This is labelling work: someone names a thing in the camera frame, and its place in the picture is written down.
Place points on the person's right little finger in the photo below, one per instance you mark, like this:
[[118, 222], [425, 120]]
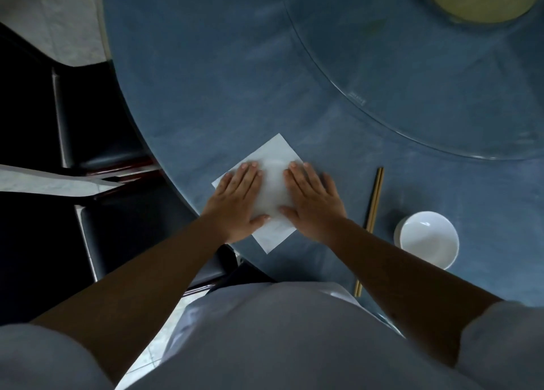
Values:
[[328, 185]]

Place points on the person's left thumb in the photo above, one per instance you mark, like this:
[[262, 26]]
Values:
[[260, 222]]

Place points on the wooden chopstick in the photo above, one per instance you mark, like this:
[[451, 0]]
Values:
[[372, 207], [376, 207]]

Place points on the person's right forearm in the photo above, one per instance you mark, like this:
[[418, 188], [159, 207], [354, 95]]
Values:
[[403, 283]]

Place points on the person's right middle finger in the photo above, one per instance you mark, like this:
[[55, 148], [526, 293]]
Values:
[[301, 177]]

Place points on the person's left forearm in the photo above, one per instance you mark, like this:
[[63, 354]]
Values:
[[140, 287]]

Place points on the person's white shirt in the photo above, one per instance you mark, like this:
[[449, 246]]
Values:
[[272, 343]]

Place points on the white paper napkin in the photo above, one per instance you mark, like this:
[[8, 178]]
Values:
[[272, 181]]

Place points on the black leather chair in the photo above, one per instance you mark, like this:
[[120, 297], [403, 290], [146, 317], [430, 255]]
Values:
[[97, 122], [136, 232]]

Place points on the person's left hand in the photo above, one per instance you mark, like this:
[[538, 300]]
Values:
[[231, 209]]

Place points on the person's right thumb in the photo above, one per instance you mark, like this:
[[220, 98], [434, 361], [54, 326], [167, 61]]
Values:
[[288, 214]]

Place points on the round glass turntable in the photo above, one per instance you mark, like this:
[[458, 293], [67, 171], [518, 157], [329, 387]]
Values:
[[425, 84]]

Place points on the person's left little finger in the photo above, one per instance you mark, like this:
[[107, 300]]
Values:
[[225, 185]]

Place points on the white ceramic bowl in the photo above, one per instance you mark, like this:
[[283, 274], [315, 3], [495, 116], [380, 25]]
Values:
[[427, 239]]

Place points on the person's left middle finger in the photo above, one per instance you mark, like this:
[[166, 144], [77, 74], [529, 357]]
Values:
[[248, 176]]

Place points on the person's right hand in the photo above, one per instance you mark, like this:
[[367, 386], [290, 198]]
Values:
[[314, 209]]

